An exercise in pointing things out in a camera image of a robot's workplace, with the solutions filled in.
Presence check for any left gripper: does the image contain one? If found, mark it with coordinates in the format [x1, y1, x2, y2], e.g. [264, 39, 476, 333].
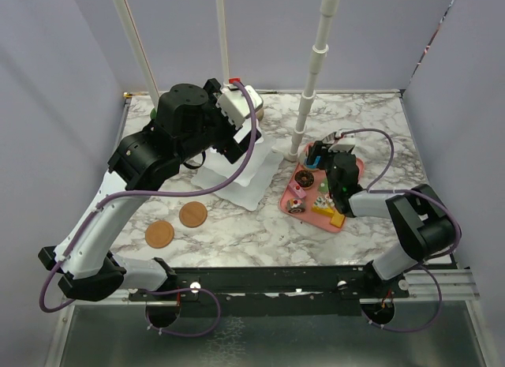
[178, 80, 261, 163]

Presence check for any chocolate donut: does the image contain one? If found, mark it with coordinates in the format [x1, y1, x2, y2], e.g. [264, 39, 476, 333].
[294, 169, 315, 189]

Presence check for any pink serving tray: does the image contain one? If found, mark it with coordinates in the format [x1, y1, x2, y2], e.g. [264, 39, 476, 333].
[279, 163, 345, 234]

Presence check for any white tiered serving stand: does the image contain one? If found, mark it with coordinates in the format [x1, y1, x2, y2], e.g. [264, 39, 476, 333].
[191, 129, 283, 212]

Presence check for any blue frosted donut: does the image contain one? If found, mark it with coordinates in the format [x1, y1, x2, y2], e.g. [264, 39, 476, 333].
[303, 156, 320, 171]

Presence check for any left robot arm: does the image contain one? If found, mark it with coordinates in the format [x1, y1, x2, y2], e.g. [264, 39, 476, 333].
[39, 79, 263, 301]

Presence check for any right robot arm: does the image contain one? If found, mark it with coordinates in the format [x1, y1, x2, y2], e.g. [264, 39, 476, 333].
[306, 140, 462, 297]

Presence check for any beige ceramic cup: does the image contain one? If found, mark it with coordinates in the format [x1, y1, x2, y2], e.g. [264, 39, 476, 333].
[256, 106, 264, 122]

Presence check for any sprinkled cake slice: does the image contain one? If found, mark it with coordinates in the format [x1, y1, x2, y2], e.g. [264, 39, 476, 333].
[311, 195, 335, 218]

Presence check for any pink cake slice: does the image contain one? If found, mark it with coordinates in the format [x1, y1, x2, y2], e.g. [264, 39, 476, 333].
[287, 181, 307, 200]

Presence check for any chocolate swiss roll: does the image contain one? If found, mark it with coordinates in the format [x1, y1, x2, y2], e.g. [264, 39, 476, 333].
[286, 198, 306, 214]

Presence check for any wooden coaster near stand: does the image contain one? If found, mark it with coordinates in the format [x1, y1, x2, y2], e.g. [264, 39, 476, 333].
[179, 201, 208, 228]

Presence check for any wooden coaster near edge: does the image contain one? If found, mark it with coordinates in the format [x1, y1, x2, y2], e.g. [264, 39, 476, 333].
[144, 220, 174, 249]

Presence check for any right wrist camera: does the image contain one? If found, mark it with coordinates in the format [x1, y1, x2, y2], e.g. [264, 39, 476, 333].
[329, 134, 356, 152]

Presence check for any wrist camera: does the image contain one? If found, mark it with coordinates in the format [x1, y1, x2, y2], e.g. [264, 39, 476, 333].
[329, 134, 356, 152]
[216, 78, 250, 129]

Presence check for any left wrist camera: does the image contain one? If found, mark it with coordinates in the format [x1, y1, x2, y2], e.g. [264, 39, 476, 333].
[216, 78, 250, 129]

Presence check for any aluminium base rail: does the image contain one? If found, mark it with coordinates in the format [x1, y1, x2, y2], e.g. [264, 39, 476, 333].
[64, 267, 480, 304]

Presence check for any white pvc frame middle pole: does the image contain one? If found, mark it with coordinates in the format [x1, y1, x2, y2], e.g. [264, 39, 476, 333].
[215, 0, 230, 82]

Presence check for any white pvc frame pole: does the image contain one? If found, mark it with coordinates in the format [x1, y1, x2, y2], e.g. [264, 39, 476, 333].
[112, 0, 160, 108]
[215, 0, 230, 82]
[283, 0, 341, 162]

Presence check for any white pvc frame right pole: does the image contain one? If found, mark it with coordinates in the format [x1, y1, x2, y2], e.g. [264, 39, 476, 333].
[283, 0, 341, 162]

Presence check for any white pvc frame left pole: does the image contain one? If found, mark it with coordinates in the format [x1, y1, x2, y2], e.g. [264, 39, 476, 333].
[112, 0, 160, 108]

